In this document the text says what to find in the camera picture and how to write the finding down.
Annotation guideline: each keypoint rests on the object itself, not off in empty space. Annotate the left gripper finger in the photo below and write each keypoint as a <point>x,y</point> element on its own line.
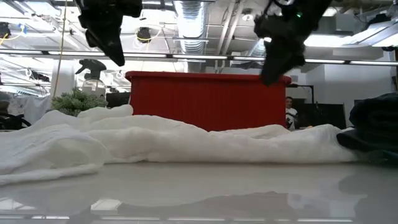
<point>113,49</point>
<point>93,39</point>

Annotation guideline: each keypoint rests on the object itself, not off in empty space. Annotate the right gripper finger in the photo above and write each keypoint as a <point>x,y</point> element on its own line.
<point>297,56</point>
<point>273,67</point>

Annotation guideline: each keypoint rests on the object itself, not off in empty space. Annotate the black jacket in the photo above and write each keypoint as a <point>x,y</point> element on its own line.
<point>373,124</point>

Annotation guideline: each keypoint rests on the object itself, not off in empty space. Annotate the white garment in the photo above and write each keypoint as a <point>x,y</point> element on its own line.
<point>186,143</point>

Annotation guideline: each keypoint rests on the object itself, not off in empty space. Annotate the red plastic laundry bin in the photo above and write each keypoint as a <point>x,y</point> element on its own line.
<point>205,99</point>

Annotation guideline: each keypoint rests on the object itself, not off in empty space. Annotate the ceiling strip light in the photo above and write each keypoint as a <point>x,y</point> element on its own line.
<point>370,63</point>
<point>326,60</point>

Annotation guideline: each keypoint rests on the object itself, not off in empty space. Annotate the black round ceiling device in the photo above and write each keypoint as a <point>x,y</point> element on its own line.
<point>144,33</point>

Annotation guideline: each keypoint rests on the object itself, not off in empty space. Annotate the clear spray bottle grey head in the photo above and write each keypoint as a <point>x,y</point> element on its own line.
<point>93,85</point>

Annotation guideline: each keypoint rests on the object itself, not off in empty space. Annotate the person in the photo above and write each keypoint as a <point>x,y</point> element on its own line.
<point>291,115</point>

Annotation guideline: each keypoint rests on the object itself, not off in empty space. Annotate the green potted succulent plant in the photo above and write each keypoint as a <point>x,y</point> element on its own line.
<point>74,102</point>

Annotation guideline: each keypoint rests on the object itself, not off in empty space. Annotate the wide black computer monitor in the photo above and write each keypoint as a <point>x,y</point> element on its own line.
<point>326,115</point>

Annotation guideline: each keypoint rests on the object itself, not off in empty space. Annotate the white patterned cloth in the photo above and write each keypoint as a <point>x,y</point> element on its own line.
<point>34,107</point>

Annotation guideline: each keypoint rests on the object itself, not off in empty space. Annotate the silver ceiling ventilation duct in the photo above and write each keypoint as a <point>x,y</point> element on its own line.
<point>192,31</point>

